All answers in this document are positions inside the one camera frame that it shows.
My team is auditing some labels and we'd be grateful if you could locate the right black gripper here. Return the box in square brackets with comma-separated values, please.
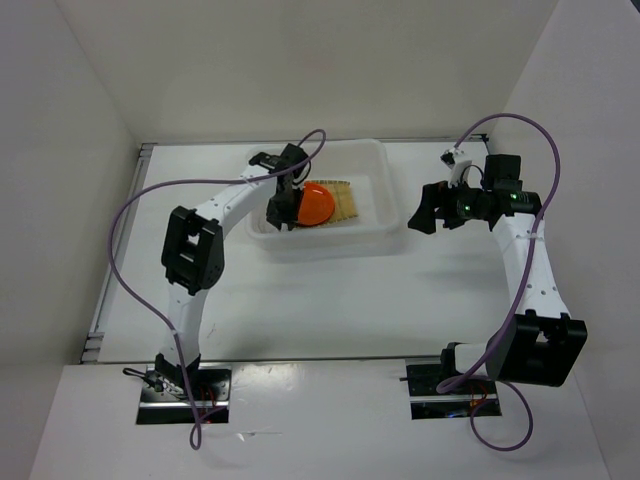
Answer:
[408, 174, 488, 234]

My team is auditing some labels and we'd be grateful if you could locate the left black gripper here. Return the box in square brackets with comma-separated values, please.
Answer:
[265, 183, 305, 231]

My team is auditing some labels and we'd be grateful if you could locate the orange plastic plate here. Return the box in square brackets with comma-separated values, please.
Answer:
[296, 182, 335, 227]

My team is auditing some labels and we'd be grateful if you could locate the woven bamboo basket tray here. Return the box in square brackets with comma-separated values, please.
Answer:
[304, 180, 358, 228]

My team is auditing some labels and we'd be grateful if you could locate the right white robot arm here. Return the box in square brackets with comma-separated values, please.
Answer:
[408, 149, 588, 393]

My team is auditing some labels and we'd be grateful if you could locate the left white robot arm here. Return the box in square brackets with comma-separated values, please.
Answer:
[155, 144, 309, 400]

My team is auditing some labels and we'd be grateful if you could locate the translucent plastic bin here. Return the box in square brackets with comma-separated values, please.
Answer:
[245, 139, 400, 253]

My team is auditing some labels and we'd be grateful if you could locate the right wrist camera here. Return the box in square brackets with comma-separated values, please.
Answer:
[440, 147, 472, 188]

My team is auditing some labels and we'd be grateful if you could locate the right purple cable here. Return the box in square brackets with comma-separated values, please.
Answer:
[436, 113, 560, 451]

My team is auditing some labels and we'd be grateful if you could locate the purple cable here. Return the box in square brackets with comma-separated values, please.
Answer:
[109, 129, 327, 450]
[436, 113, 560, 451]

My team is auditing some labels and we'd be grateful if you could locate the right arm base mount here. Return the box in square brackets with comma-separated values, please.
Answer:
[398, 356, 502, 421]

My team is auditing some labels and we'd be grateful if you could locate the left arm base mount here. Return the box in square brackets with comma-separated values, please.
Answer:
[122, 363, 234, 426]

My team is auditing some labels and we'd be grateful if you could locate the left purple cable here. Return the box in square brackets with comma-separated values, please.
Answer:
[109, 129, 327, 450]

